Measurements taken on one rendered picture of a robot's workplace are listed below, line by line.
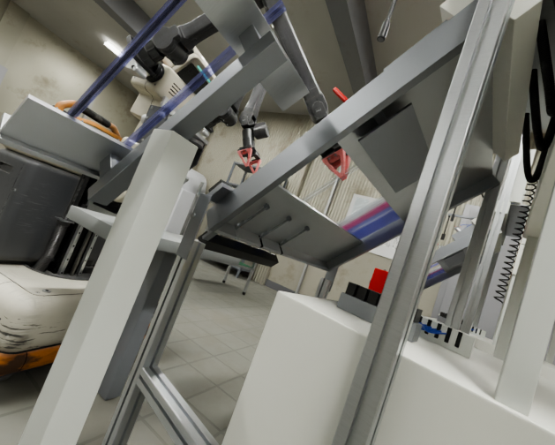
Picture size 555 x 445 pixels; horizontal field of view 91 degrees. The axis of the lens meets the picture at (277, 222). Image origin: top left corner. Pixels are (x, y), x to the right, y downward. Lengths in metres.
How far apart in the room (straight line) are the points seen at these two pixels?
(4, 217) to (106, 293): 0.89
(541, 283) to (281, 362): 0.38
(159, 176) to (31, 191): 0.90
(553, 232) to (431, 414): 0.26
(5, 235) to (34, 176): 0.23
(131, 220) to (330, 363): 0.39
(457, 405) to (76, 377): 0.54
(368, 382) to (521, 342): 0.18
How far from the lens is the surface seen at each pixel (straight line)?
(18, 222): 1.38
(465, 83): 0.53
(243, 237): 0.81
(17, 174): 1.39
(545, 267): 0.45
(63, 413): 0.62
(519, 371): 0.45
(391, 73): 0.63
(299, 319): 0.51
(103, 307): 0.54
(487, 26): 0.59
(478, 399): 0.44
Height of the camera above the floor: 0.70
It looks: 5 degrees up
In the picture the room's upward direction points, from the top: 21 degrees clockwise
